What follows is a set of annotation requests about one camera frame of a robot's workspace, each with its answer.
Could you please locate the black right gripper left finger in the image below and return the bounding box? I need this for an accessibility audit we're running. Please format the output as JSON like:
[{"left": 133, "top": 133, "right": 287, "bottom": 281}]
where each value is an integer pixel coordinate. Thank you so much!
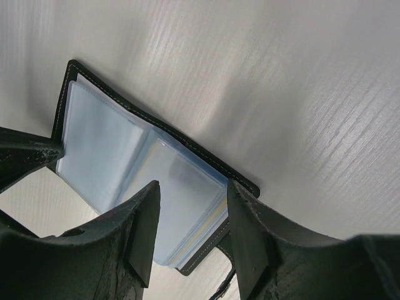
[{"left": 1, "top": 181, "right": 161, "bottom": 299}]

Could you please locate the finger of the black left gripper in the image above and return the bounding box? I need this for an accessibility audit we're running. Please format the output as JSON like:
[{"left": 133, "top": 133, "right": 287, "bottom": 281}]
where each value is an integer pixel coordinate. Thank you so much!
[{"left": 1, "top": 127, "right": 64, "bottom": 192}]

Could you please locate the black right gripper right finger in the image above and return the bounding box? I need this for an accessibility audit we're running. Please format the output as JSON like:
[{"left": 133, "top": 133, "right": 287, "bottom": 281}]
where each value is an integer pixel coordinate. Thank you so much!
[{"left": 227, "top": 181, "right": 399, "bottom": 299}]

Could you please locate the black leather card holder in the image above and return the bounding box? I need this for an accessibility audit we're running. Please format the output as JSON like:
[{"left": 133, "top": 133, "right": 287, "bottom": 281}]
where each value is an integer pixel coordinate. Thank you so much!
[{"left": 52, "top": 59, "right": 260, "bottom": 276}]

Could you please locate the gold card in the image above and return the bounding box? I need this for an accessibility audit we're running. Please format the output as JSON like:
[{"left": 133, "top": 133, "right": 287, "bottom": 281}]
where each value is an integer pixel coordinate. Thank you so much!
[{"left": 171, "top": 197, "right": 227, "bottom": 265}]

